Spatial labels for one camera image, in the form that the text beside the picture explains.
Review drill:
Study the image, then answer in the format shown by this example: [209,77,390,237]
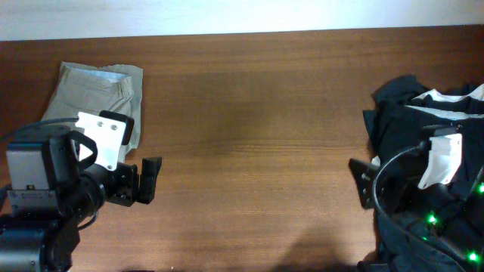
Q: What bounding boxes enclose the khaki shorts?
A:
[42,62,143,155]

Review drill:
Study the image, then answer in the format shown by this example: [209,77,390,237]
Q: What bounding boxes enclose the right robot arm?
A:
[349,159,483,271]

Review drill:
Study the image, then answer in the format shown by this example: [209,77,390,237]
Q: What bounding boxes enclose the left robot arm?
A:
[1,125,162,271]

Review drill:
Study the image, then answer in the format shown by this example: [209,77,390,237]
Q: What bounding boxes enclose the dark shirt with white collar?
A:
[358,76,483,271]

